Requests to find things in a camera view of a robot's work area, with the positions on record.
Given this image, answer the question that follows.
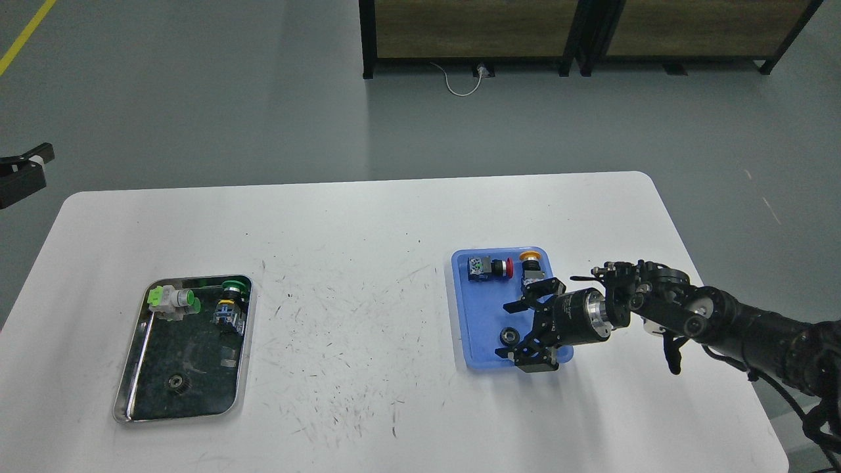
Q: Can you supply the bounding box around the light green push button switch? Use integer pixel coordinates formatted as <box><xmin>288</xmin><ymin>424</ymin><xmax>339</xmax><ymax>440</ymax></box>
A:
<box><xmin>145</xmin><ymin>285</ymin><xmax>201</xmax><ymax>321</ymax></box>

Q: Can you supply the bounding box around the silver metal tray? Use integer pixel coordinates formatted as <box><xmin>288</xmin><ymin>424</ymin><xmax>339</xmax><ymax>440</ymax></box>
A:
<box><xmin>113</xmin><ymin>275</ymin><xmax>256</xmax><ymax>424</ymax></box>

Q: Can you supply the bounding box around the dark green push button switch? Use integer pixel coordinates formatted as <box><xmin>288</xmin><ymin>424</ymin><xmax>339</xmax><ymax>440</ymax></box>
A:
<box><xmin>213</xmin><ymin>279</ymin><xmax>250</xmax><ymax>336</ymax></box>

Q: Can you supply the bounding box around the yellow push button switch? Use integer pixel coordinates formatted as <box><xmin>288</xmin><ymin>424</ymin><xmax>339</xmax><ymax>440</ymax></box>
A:
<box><xmin>519</xmin><ymin>250</ymin><xmax>546</xmax><ymax>293</ymax></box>

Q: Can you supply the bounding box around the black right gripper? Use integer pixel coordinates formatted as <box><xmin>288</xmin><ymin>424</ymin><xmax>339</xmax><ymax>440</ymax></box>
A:
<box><xmin>495</xmin><ymin>277</ymin><xmax>615</xmax><ymax>374</ymax></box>

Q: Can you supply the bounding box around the white cable on floor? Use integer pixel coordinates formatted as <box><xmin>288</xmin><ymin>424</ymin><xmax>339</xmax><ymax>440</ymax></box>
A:
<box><xmin>430</xmin><ymin>61</ymin><xmax>492</xmax><ymax>97</ymax></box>

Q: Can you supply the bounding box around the black gear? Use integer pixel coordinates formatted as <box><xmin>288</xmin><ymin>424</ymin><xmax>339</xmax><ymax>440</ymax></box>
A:
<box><xmin>166</xmin><ymin>373</ymin><xmax>191</xmax><ymax>395</ymax></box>
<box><xmin>499</xmin><ymin>327</ymin><xmax>520</xmax><ymax>348</ymax></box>

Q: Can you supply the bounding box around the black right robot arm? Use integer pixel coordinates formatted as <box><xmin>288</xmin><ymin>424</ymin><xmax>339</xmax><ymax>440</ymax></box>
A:
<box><xmin>495</xmin><ymin>260</ymin><xmax>840</xmax><ymax>454</ymax></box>

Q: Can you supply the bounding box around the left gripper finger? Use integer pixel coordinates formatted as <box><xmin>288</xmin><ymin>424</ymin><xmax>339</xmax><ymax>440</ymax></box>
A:
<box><xmin>1</xmin><ymin>143</ymin><xmax>55</xmax><ymax>210</ymax></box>

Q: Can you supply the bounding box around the red push button switch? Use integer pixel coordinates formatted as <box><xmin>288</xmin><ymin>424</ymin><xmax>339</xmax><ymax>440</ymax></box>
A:
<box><xmin>466</xmin><ymin>256</ymin><xmax>514</xmax><ymax>282</ymax></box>

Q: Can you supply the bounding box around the wooden cabinet black frame left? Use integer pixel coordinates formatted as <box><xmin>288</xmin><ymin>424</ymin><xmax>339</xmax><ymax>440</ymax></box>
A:
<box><xmin>358</xmin><ymin>1</ymin><xmax>593</xmax><ymax>79</ymax></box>

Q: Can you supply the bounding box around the blue plastic tray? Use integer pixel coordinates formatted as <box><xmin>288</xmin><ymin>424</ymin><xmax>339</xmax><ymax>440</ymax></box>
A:
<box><xmin>451</xmin><ymin>246</ymin><xmax>553</xmax><ymax>372</ymax></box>

